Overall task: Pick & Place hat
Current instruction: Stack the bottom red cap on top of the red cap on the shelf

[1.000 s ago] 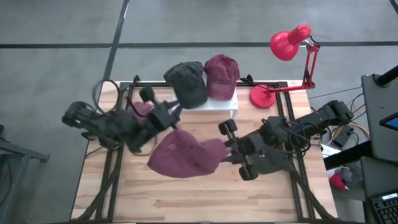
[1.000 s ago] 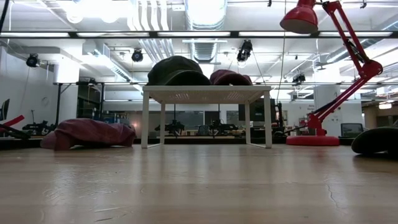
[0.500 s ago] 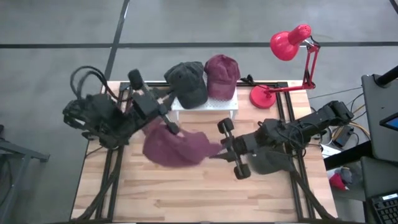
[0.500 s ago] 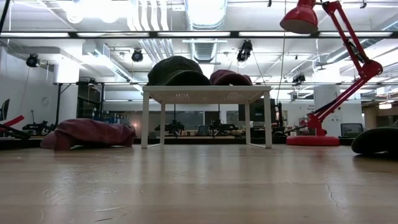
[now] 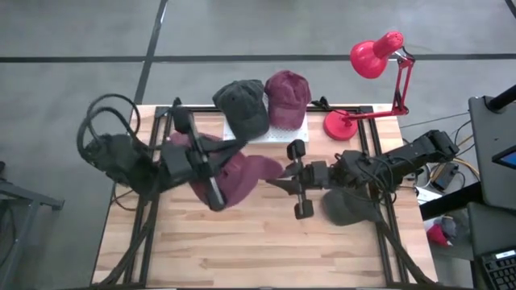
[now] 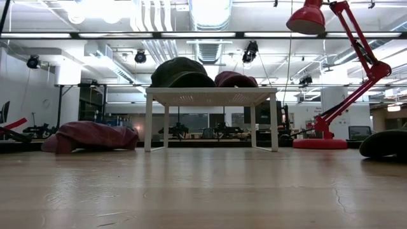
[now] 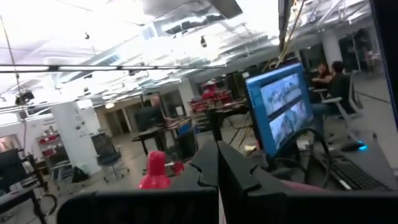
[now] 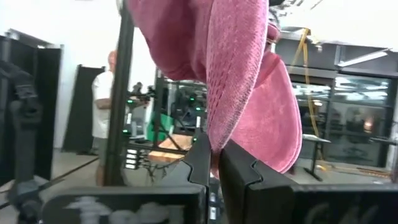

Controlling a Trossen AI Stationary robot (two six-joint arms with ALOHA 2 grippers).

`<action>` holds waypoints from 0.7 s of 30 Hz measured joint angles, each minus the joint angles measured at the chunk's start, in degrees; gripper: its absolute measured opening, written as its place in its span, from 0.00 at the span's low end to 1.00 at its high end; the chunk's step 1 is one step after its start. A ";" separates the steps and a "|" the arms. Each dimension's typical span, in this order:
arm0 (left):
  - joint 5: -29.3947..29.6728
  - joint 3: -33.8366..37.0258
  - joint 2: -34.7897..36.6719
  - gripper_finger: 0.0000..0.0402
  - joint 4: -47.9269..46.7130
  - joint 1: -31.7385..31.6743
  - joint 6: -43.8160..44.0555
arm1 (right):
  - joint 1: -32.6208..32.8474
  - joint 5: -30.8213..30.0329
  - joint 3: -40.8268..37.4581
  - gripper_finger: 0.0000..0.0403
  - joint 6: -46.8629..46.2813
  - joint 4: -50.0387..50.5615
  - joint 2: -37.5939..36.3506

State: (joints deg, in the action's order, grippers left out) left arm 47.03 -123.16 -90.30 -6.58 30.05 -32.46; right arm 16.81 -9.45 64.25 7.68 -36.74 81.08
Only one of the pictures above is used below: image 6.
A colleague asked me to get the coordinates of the maroon baseball cap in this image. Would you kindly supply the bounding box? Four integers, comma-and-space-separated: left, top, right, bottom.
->
214, 71, 259, 88
41, 120, 140, 155

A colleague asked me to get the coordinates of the white perforated metal rack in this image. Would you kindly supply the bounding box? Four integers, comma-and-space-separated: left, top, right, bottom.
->
144, 87, 279, 153

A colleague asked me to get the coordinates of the dark background cabinet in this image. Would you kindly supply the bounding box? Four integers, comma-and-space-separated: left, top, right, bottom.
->
244, 101, 284, 128

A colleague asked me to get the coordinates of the red desk lamp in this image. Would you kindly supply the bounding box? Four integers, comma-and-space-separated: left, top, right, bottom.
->
286, 0, 392, 150

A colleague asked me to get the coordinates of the black horizontal crossbar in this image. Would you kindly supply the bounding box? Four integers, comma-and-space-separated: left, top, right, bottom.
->
0, 31, 407, 40

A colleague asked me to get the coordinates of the dark computer monitor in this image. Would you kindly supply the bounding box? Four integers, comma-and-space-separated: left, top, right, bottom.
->
348, 125, 373, 141

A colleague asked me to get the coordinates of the red angled bar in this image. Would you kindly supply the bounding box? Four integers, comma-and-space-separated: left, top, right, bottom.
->
0, 117, 29, 131

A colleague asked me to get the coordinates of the black background shelf frame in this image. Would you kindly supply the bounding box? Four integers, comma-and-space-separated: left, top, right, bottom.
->
58, 83, 108, 121

